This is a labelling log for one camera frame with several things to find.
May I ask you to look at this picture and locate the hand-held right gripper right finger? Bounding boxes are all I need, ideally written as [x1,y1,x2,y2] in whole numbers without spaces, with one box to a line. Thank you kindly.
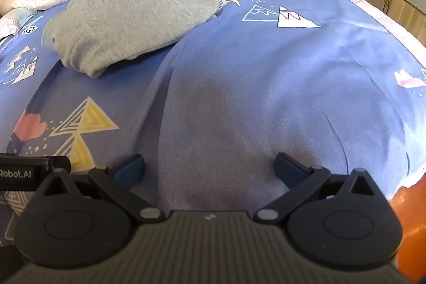
[254,152,384,223]

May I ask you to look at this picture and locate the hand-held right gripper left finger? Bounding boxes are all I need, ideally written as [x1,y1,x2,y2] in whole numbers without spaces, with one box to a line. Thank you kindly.
[43,154,166,223]

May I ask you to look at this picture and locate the grey pants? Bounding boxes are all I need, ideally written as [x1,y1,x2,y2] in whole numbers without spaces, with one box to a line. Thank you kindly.
[43,0,220,78]

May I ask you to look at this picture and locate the blue printed bedsheet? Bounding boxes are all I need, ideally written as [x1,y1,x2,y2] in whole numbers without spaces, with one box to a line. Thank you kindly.
[0,0,426,248]

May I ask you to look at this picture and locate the floral pillow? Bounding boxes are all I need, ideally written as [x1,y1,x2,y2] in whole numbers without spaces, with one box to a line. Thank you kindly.
[0,9,38,39]

